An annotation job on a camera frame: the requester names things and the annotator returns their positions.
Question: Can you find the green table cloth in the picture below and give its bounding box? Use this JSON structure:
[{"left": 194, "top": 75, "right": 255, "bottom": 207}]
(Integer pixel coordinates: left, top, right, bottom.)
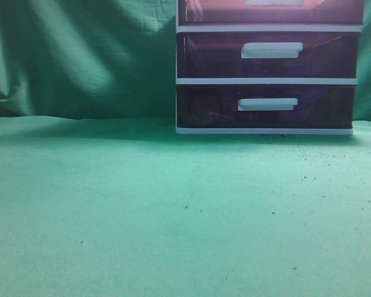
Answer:
[{"left": 0, "top": 116, "right": 371, "bottom": 296}]

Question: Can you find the white plastic drawer cabinet frame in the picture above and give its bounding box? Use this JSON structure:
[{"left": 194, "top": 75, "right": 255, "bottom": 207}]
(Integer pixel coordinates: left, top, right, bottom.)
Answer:
[{"left": 175, "top": 1, "right": 364, "bottom": 135}]

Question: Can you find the translucent purple drawer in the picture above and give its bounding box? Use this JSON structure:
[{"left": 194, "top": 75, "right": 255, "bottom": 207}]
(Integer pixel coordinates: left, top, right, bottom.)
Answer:
[
  {"left": 176, "top": 32, "right": 359, "bottom": 79},
  {"left": 177, "top": 84, "right": 355, "bottom": 129},
  {"left": 177, "top": 0, "right": 364, "bottom": 25}
]

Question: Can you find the green cloth backdrop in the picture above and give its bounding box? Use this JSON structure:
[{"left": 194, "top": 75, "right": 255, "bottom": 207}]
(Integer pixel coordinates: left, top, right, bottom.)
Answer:
[{"left": 0, "top": 0, "right": 371, "bottom": 122}]

